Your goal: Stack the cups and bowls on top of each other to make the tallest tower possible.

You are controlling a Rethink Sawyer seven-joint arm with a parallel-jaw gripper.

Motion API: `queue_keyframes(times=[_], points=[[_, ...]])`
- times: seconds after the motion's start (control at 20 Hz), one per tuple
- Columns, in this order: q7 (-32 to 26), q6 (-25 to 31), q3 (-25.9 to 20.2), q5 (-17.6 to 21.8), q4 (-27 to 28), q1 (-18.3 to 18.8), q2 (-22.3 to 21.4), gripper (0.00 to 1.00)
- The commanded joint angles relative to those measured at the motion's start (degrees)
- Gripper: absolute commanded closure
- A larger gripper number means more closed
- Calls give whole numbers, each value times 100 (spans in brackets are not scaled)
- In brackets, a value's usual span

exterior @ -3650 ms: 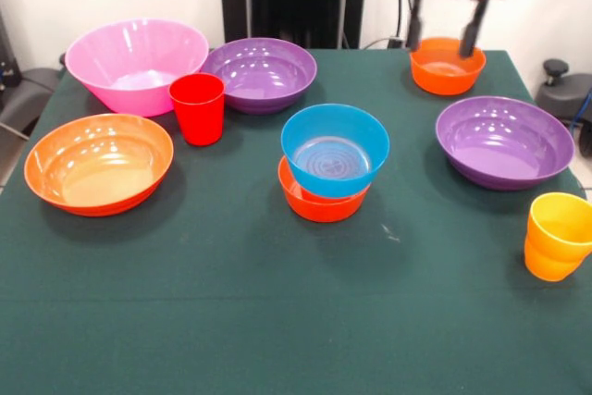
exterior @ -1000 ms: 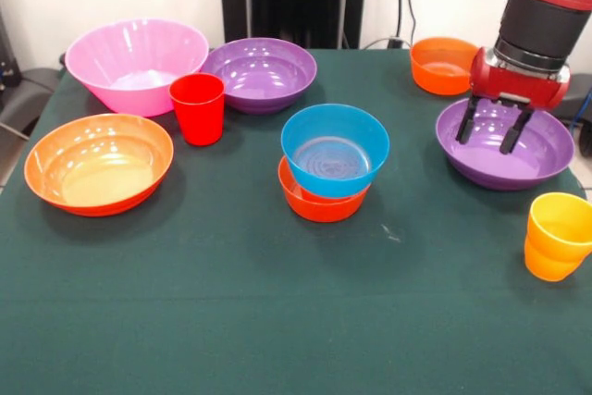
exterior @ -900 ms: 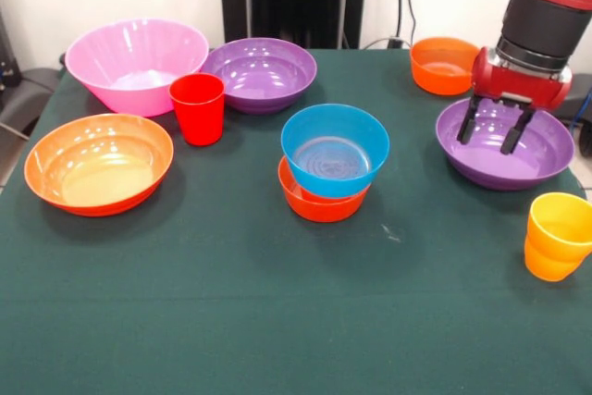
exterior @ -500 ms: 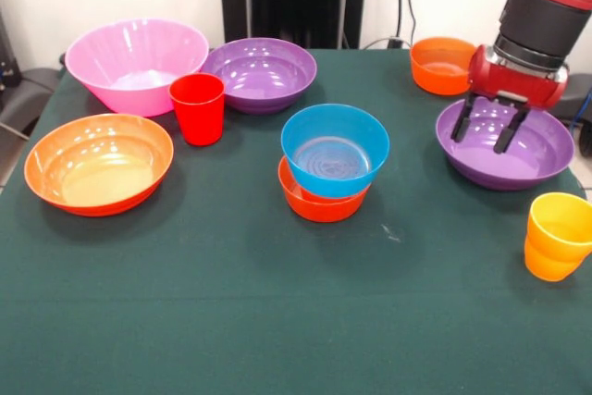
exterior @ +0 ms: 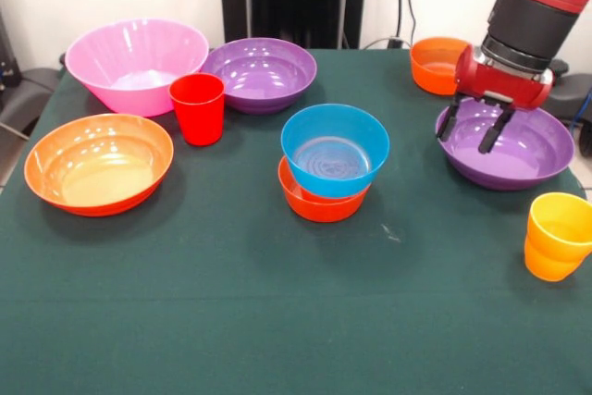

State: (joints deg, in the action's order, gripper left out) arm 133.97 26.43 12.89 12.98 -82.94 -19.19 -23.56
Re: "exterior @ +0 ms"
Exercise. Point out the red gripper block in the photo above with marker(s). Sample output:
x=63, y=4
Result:
x=501, y=85

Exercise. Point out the purple bowl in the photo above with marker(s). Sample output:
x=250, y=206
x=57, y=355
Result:
x=263, y=71
x=522, y=159

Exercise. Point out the blue bowl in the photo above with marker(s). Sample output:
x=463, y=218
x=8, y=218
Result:
x=335, y=182

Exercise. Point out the small orange bowl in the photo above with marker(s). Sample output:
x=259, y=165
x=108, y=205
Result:
x=432, y=76
x=324, y=210

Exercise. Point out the red cup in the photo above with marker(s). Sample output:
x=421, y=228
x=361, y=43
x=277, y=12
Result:
x=199, y=117

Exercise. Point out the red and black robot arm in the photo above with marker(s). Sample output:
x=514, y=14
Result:
x=536, y=6

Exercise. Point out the yellow cup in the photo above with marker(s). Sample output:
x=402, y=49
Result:
x=559, y=210

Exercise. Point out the light orange cup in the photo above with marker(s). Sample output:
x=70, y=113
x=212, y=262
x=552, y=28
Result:
x=548, y=267

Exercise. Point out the dark green tablecloth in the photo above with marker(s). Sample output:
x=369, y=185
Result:
x=277, y=298

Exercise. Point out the pink bowl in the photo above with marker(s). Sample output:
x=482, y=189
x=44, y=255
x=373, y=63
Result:
x=139, y=48

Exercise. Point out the large orange bowl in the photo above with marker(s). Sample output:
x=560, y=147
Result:
x=99, y=168

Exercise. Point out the black pedestal foot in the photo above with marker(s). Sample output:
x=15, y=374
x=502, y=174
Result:
x=571, y=99

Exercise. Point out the grey pedestal foot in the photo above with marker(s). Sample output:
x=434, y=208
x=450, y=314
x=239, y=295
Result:
x=28, y=90

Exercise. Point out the black equipment frame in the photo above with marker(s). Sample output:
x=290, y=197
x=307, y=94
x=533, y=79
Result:
x=7, y=57

